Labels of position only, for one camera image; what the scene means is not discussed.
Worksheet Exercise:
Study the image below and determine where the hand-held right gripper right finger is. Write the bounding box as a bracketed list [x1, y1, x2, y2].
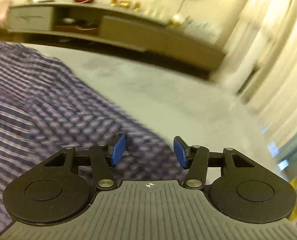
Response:
[173, 135, 255, 190]

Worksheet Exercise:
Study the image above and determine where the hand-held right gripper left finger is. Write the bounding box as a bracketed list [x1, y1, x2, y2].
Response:
[44, 133, 127, 190]

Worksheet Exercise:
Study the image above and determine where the blue plaid shirt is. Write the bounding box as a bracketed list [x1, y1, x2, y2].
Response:
[0, 40, 186, 235]

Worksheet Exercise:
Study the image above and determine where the grey and brown television cabinet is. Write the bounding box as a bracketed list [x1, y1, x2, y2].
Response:
[7, 1, 226, 73]

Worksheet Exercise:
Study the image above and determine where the white flat device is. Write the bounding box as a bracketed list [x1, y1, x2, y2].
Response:
[73, 21, 99, 30]

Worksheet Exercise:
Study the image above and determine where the gold tissue box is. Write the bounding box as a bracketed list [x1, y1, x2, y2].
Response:
[168, 12, 189, 28]

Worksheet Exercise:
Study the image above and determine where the white curtain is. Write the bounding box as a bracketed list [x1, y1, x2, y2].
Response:
[208, 0, 297, 160]

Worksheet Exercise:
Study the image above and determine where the set of clear glasses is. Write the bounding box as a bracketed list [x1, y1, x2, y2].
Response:
[145, 0, 167, 17]

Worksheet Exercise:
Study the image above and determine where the black television cable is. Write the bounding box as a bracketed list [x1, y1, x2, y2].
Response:
[177, 0, 190, 15]

